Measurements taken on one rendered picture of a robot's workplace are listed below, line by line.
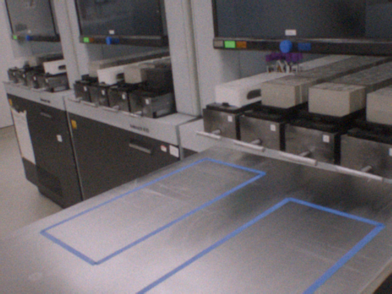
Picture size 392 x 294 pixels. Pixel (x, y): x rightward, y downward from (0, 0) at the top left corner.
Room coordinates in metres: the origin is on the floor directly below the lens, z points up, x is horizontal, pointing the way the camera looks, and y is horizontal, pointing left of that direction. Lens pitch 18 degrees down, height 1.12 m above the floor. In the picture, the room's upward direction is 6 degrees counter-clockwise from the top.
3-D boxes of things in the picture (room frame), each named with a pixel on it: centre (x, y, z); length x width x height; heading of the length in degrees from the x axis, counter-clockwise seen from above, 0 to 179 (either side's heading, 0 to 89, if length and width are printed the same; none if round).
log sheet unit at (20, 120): (2.61, 1.01, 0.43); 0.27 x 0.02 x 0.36; 38
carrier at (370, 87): (1.10, -0.39, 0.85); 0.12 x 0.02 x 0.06; 37
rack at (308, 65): (1.54, -0.47, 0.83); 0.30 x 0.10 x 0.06; 128
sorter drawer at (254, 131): (1.30, -0.42, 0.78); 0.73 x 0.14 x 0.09; 128
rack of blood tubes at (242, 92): (1.34, -0.22, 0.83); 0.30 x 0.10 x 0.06; 127
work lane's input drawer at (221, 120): (1.43, -0.32, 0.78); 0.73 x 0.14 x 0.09; 128
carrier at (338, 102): (1.04, -0.32, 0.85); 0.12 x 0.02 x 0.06; 37
